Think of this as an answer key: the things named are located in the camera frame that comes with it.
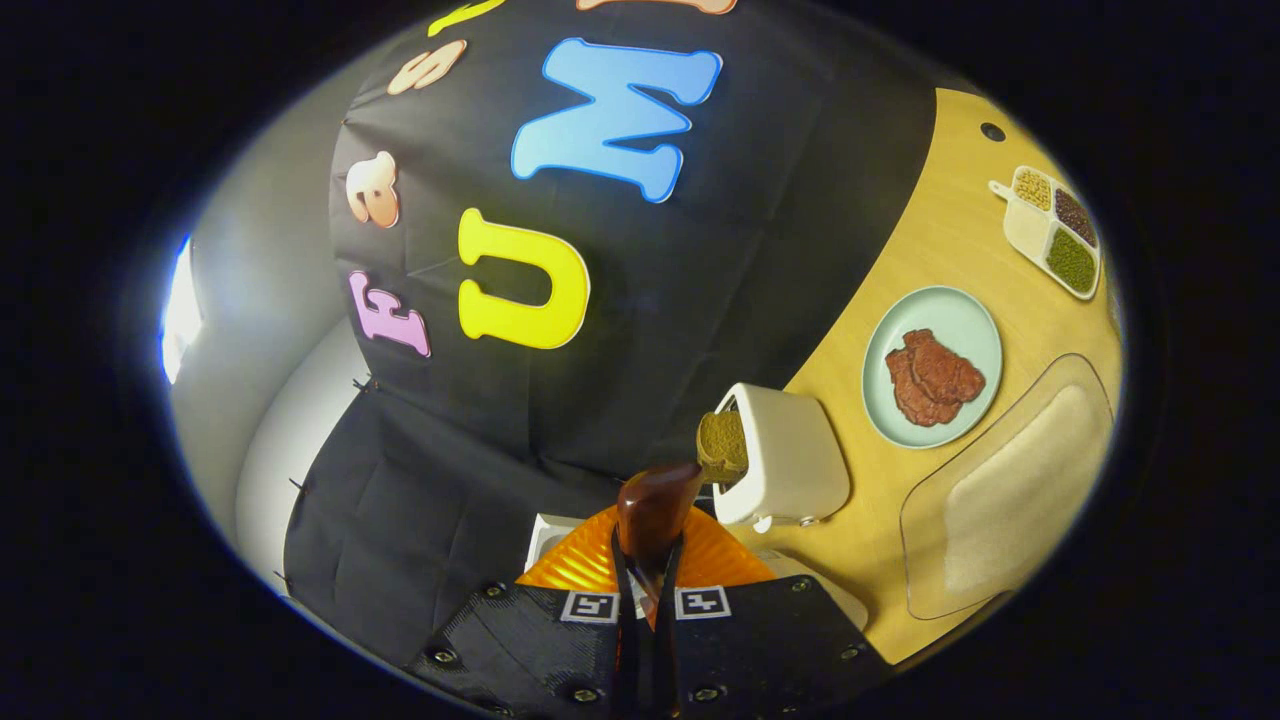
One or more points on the white toaster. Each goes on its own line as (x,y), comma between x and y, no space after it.
(790,460)

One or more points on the yellow soybeans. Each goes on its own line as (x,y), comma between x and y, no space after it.
(1033,188)

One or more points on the brown bread slice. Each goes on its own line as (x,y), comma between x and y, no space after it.
(722,445)

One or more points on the pale green plate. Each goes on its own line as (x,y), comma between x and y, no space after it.
(960,320)

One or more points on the brown meat slice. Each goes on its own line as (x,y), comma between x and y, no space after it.
(905,395)
(950,375)

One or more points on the white rice cooker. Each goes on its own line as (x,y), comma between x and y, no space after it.
(548,535)

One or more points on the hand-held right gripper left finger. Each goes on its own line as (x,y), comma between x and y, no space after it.
(627,660)

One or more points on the white divided dish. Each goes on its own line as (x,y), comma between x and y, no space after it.
(1025,225)

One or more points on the green mung beans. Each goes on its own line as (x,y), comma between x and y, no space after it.
(1070,260)

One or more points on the clear glass tray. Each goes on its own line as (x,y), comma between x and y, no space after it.
(930,520)

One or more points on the dark red beans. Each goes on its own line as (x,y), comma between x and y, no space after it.
(1075,215)

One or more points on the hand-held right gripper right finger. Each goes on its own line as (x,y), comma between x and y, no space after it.
(665,665)

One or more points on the brown wooden spoon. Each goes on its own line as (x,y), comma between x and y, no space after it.
(655,510)

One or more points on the black backdrop cloth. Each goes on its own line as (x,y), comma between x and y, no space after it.
(700,300)

